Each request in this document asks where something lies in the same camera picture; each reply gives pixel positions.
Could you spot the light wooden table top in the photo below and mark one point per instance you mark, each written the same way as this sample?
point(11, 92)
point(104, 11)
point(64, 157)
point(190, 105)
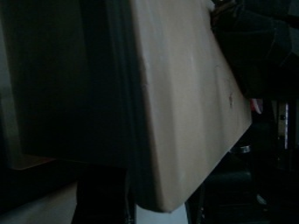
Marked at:
point(187, 110)

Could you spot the metal frame post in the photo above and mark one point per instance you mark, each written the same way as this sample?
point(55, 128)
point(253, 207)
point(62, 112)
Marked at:
point(283, 125)

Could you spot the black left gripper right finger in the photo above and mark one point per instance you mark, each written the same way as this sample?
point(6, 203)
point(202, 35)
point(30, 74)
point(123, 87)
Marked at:
point(223, 201)

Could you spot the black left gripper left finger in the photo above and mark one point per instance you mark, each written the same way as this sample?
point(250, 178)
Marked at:
point(102, 198)

